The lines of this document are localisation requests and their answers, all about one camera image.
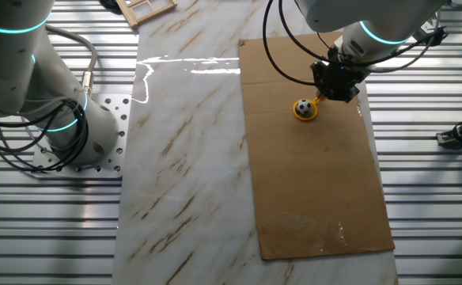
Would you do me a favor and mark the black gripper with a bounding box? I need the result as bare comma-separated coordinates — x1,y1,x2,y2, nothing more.
309,59,369,104

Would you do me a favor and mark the yellow bubble ring wand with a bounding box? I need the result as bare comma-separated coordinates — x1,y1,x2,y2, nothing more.
292,94,328,122

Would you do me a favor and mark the small black white soccer ball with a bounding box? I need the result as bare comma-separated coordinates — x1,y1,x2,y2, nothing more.
296,98,314,116

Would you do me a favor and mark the brown cardboard sheet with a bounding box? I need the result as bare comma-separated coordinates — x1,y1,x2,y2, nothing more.
237,31,396,261

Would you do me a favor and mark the white marble slab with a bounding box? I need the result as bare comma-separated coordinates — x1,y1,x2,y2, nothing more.
111,0,399,285

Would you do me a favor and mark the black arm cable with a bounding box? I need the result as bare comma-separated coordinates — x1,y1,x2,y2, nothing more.
262,0,318,86
278,0,449,74

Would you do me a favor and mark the wrist camera with grey bracket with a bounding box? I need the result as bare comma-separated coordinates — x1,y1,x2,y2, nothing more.
412,17,449,48

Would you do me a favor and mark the metal corner bracket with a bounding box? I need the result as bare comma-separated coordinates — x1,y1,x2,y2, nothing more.
436,132,460,150

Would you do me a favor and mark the wooden window frame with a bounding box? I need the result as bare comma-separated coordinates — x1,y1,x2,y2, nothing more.
115,0,178,29

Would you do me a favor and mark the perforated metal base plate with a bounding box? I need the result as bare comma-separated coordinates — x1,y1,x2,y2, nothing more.
32,93,132,179

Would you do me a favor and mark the thick grey base cable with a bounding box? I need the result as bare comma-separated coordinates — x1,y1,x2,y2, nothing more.
44,24,99,97

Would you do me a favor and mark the black base cable bundle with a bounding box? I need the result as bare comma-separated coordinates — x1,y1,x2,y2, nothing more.
0,98,90,173

